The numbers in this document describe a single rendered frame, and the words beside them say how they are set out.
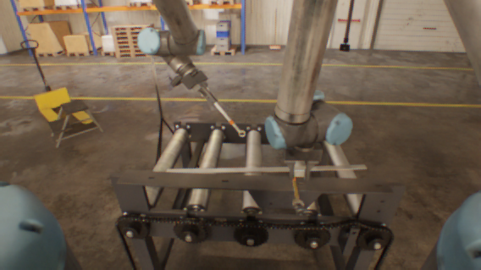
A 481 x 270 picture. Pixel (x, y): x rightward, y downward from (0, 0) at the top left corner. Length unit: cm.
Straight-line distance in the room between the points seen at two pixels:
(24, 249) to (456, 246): 34
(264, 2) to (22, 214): 974
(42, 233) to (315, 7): 49
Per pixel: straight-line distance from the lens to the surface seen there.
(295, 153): 89
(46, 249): 27
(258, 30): 993
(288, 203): 122
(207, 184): 108
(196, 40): 87
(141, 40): 94
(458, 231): 27
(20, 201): 29
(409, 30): 1140
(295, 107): 58
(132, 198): 133
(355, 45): 1064
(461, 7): 45
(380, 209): 134
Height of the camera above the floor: 189
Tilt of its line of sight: 27 degrees down
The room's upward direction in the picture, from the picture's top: straight up
